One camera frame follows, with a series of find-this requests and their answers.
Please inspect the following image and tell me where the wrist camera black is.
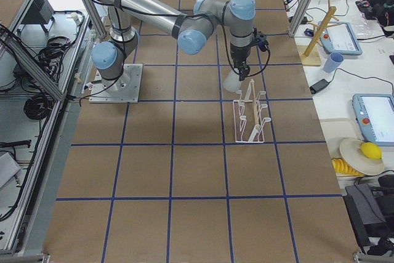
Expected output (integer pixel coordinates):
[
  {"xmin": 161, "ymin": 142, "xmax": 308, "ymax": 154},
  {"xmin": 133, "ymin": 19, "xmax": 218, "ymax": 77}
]
[{"xmin": 254, "ymin": 29, "xmax": 269, "ymax": 52}]

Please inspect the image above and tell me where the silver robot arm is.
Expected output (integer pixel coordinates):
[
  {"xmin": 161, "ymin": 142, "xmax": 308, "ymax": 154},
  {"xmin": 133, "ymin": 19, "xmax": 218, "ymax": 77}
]
[{"xmin": 95, "ymin": 0, "xmax": 255, "ymax": 81}]

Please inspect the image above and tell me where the wooden mug tree stand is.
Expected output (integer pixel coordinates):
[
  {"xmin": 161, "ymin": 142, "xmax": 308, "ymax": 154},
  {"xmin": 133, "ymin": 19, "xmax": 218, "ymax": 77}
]
[{"xmin": 297, "ymin": 0, "xmax": 339, "ymax": 66}]

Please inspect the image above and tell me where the white wire cup rack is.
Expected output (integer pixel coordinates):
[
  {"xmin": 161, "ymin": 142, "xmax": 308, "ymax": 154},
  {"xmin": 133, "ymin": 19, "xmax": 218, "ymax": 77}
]
[{"xmin": 232, "ymin": 79, "xmax": 271, "ymax": 144}]

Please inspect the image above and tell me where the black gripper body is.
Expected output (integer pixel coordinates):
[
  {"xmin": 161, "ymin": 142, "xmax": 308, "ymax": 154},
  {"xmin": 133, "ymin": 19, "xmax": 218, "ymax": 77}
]
[{"xmin": 230, "ymin": 44, "xmax": 250, "ymax": 68}]

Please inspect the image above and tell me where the blue cup on desk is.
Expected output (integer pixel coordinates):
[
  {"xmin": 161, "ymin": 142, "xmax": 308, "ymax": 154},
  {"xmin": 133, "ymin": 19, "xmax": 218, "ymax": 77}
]
[{"xmin": 323, "ymin": 52, "xmax": 344, "ymax": 73}]

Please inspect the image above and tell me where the cream plate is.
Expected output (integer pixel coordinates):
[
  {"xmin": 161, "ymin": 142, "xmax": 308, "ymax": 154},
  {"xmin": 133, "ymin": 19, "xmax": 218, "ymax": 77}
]
[{"xmin": 339, "ymin": 138, "xmax": 385, "ymax": 176}]

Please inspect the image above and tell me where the near teach pendant tablet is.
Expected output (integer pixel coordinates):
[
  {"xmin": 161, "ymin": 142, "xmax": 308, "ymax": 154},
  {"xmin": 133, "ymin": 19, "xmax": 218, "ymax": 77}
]
[{"xmin": 352, "ymin": 94, "xmax": 394, "ymax": 147}]

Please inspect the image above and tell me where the teach pendant tablet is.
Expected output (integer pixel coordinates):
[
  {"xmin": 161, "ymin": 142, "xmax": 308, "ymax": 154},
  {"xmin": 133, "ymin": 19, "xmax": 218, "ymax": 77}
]
[
  {"xmin": 352, "ymin": 94, "xmax": 394, "ymax": 147},
  {"xmin": 320, "ymin": 22, "xmax": 363, "ymax": 55}
]

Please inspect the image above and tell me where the far teach pendant tablet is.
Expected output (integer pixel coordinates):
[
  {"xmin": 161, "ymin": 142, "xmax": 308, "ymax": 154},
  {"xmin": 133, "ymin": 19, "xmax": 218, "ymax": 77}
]
[{"xmin": 320, "ymin": 22, "xmax": 363, "ymax": 55}]

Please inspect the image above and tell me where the yellow lemon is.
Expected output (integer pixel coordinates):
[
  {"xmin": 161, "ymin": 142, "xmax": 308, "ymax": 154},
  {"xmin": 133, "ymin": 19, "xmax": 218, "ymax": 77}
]
[{"xmin": 360, "ymin": 142, "xmax": 382, "ymax": 160}]

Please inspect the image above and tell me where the grey ikea cup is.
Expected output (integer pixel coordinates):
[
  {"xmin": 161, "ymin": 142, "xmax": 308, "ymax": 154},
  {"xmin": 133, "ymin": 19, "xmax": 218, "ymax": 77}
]
[{"xmin": 223, "ymin": 70, "xmax": 242, "ymax": 92}]

